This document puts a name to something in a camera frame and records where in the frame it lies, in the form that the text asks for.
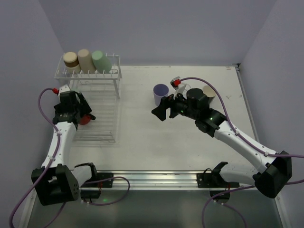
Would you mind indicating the lavender cup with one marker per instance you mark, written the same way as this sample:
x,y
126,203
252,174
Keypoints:
x,y
160,91

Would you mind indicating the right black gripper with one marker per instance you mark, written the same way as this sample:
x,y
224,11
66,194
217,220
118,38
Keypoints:
x,y
171,106

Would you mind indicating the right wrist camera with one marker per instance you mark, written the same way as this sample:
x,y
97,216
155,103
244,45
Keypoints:
x,y
179,87

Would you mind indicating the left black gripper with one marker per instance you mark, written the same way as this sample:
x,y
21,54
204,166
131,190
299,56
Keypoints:
x,y
83,107

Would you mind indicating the white wire dish rack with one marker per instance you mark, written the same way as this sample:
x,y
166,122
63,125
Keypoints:
x,y
101,90

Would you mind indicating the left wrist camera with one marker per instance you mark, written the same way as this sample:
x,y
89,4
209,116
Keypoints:
x,y
62,89

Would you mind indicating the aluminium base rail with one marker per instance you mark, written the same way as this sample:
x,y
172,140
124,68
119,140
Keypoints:
x,y
162,180

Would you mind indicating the beige cup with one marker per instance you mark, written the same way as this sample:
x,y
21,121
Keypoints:
x,y
85,61

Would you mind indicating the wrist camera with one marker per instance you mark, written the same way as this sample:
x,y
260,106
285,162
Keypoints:
x,y
62,89
179,87

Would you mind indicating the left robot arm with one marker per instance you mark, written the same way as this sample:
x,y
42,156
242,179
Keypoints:
x,y
54,181

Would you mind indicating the green cup upper shelf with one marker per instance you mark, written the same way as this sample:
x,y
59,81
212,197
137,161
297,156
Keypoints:
x,y
101,62

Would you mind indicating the black mug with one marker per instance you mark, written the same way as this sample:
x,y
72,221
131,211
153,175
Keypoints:
x,y
209,92

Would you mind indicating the brown and cream cup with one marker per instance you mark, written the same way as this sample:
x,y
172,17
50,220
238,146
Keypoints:
x,y
71,62

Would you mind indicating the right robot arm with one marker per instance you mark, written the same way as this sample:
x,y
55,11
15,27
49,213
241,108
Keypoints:
x,y
270,170

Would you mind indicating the red cup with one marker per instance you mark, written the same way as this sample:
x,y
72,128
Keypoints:
x,y
86,119

